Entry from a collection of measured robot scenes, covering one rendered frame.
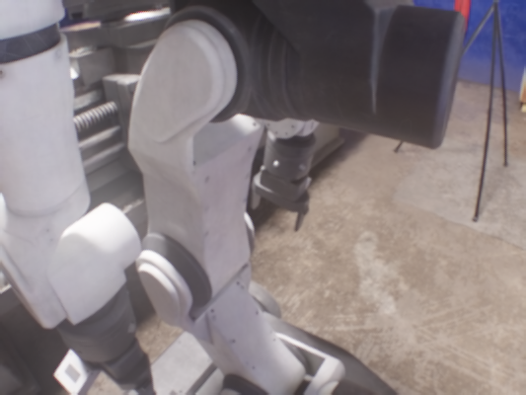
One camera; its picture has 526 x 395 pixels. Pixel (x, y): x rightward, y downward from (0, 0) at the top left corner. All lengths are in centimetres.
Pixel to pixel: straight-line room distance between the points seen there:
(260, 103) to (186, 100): 6
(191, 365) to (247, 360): 29
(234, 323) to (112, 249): 37
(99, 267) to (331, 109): 24
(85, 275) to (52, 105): 16
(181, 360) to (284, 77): 81
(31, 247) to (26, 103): 10
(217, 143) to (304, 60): 19
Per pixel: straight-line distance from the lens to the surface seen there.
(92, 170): 112
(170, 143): 37
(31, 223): 27
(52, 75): 22
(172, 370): 96
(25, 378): 134
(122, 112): 100
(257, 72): 30
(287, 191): 68
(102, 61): 104
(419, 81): 25
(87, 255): 33
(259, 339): 71
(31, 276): 28
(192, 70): 30
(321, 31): 26
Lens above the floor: 101
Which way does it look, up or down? 34 degrees down
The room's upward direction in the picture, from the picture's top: 3 degrees counter-clockwise
